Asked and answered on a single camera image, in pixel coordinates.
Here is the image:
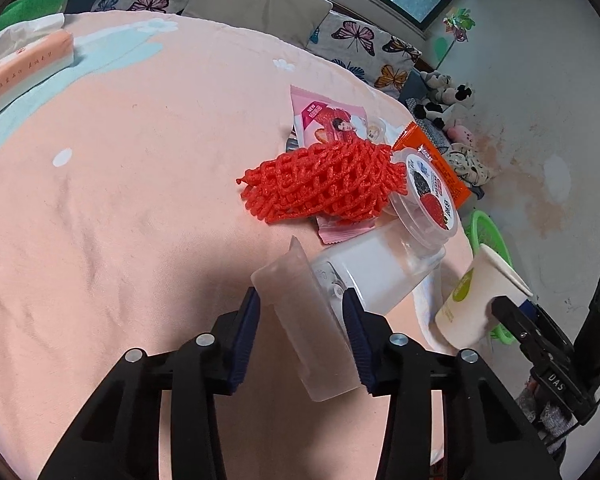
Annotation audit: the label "large butterfly print pillow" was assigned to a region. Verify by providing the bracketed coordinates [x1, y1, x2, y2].
[307, 10, 423, 98]

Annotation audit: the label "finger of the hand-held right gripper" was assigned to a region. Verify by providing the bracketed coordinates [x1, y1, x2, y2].
[522, 301, 575, 357]
[490, 296, 540, 357]

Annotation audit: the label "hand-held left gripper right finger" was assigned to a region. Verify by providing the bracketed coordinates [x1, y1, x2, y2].
[342, 290, 563, 480]

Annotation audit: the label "green plastic basket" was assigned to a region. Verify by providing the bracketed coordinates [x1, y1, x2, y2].
[462, 209, 518, 347]

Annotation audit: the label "clear jelly cup red label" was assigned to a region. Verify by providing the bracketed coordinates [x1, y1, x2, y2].
[387, 146, 461, 251]

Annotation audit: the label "red foam fruit net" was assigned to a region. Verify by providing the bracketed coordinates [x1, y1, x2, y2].
[236, 137, 408, 223]

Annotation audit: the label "pink plush toy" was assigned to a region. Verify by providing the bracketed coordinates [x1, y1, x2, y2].
[445, 122, 475, 144]

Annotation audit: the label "pink snack packet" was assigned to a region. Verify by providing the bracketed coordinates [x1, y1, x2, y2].
[287, 85, 386, 148]

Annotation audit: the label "cream patterned cloth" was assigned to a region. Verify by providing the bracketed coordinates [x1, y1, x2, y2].
[445, 142, 501, 187]

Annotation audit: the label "small pink wrapper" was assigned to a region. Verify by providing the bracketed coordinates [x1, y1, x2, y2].
[316, 215, 381, 246]

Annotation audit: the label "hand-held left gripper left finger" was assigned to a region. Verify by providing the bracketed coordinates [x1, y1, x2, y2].
[37, 287, 261, 480]

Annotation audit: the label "pink tissue pack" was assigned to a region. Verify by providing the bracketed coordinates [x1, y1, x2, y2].
[0, 29, 76, 126]

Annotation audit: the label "clear plastic bottle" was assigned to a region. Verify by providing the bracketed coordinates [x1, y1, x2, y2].
[251, 220, 448, 403]

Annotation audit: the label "black and white cow plush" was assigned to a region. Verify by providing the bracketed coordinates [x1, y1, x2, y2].
[412, 72, 473, 126]

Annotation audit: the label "person's right hand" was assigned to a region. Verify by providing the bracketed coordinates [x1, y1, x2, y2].
[515, 387, 581, 453]

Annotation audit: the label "white paper cup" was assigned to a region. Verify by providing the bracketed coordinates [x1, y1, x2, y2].
[434, 245, 535, 351]

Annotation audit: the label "beige cushion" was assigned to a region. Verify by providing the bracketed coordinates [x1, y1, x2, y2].
[180, 0, 333, 51]

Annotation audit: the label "green cloth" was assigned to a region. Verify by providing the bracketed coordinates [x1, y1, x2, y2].
[0, 0, 71, 36]

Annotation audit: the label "orange snack wrapper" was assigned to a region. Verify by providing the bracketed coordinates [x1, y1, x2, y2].
[390, 122, 473, 211]

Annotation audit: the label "pink blanket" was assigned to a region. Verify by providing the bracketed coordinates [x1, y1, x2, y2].
[0, 10, 473, 480]

